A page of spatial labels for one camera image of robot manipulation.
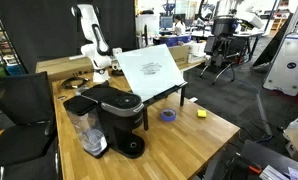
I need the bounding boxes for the white plastic jug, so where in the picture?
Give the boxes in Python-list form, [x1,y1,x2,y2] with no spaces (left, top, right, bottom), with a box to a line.
[282,114,298,141]

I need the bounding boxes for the black coiled cable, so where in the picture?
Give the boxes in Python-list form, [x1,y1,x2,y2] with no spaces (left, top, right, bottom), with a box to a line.
[60,76,90,90]

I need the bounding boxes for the seated person white shirt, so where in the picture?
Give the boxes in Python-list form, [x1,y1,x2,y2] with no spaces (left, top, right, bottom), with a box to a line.
[171,14,187,36]

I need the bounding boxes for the black Keurig coffee maker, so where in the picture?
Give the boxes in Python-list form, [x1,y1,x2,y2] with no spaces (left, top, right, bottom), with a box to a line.
[80,83,147,160]

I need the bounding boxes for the black curtain backdrop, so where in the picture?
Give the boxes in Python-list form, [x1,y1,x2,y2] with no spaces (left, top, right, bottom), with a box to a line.
[0,0,138,74]

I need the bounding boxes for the black mesh office chair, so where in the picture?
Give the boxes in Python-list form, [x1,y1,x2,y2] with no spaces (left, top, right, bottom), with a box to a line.
[0,71,62,180]

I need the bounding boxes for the orange handled tool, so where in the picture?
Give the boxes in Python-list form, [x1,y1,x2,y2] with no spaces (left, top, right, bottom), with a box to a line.
[236,155,264,175]

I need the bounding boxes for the long flat cardboard box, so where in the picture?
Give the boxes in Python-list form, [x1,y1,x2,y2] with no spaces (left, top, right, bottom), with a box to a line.
[35,55,95,83]

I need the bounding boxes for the white panel cart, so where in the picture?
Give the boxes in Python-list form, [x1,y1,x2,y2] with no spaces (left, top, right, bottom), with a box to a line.
[262,32,298,98]

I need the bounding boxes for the metal storage shelf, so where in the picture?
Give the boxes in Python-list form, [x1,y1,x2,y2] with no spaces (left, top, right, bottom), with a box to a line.
[0,2,25,77]

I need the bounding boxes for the cardboard box with print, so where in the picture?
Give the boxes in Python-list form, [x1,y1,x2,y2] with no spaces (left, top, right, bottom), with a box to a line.
[168,44,192,66]

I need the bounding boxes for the black equipment case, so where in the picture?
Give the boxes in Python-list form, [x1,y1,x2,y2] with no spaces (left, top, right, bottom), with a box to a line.
[222,139,298,180]

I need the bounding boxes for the black riser stand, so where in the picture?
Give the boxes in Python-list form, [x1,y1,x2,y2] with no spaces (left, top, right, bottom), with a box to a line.
[141,82,189,132]

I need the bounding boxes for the white whiteboard panel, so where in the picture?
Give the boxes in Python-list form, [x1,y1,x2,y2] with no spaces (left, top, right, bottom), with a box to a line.
[114,43,187,103]

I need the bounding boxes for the yellow sponge block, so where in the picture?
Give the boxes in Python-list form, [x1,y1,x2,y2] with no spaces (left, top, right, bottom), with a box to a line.
[196,108,208,119]

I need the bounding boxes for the grey floor cable cover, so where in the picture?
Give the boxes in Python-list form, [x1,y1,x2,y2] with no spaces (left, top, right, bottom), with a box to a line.
[254,92,274,137]

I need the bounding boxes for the white stacked box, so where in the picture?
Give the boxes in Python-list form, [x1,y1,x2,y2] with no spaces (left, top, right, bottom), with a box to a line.
[187,41,208,65]

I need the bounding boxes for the dark rolling office chair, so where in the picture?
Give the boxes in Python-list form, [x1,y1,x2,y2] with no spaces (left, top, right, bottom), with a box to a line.
[200,33,239,85]

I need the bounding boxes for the blue tape roll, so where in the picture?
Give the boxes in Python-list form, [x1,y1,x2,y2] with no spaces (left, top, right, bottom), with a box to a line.
[160,107,178,123]

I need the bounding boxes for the blue storage bin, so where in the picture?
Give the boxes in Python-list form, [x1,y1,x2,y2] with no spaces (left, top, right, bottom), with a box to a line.
[153,34,192,48]

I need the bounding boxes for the clear water reservoir black lid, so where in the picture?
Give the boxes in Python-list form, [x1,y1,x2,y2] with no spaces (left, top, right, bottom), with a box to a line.
[62,95,110,159]

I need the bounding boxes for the computer monitor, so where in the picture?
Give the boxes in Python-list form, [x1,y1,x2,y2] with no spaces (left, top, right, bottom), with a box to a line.
[160,15,174,31]

